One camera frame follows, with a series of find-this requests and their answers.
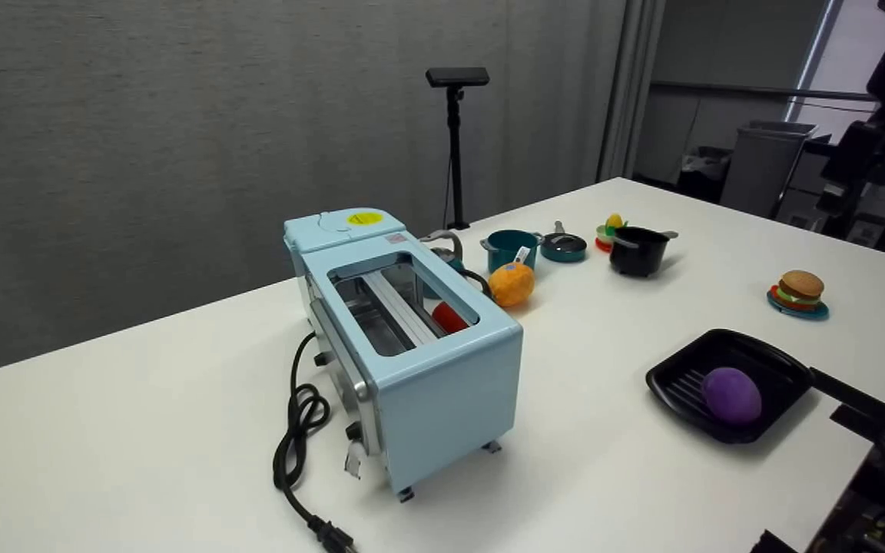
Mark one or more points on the black bin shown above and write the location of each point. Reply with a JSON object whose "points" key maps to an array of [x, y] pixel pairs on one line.
{"points": [[700, 173]]}

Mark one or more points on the toaster oven door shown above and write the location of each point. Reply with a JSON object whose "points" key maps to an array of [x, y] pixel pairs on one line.
{"points": [[335, 384]]}

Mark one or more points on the teal toy pot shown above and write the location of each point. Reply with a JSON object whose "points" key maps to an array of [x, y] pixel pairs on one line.
{"points": [[512, 247]]}

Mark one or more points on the stack of colourful toy food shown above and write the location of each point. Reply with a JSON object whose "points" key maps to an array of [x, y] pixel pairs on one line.
{"points": [[608, 230]]}

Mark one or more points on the silver toy kettle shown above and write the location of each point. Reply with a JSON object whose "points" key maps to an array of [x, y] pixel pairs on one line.
{"points": [[446, 246]]}

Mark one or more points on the black pot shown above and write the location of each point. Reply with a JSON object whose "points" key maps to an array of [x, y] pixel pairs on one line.
{"points": [[637, 250]]}

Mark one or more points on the purple object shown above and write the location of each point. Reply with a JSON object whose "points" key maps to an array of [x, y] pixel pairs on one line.
{"points": [[731, 395]]}

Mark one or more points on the window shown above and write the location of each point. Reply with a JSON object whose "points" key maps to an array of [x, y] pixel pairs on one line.
{"points": [[846, 61]]}

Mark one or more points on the red toy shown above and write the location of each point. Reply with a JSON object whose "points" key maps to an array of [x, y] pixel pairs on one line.
{"points": [[450, 317]]}

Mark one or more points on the black oven knob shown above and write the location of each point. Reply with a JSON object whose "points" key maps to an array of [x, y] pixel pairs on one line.
{"points": [[354, 431], [323, 359]]}

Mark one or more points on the toy burger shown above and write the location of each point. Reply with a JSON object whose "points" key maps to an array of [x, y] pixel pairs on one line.
{"points": [[797, 289]]}

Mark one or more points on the orange plush toy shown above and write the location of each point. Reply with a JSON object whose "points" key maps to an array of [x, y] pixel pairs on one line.
{"points": [[511, 284]]}

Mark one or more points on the teal toy pan with lid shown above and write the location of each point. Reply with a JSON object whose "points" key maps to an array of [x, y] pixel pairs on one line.
{"points": [[563, 246]]}

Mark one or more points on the teal toy plate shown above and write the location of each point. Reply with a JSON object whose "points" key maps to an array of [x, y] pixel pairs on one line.
{"points": [[815, 312]]}

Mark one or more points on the grey trash bin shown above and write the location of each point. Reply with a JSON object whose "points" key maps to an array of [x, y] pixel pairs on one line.
{"points": [[761, 165]]}

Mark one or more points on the light blue toaster oven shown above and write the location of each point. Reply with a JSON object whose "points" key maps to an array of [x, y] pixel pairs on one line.
{"points": [[442, 384]]}

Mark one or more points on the camera on mount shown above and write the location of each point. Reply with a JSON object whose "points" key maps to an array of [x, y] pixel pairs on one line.
{"points": [[455, 138]]}

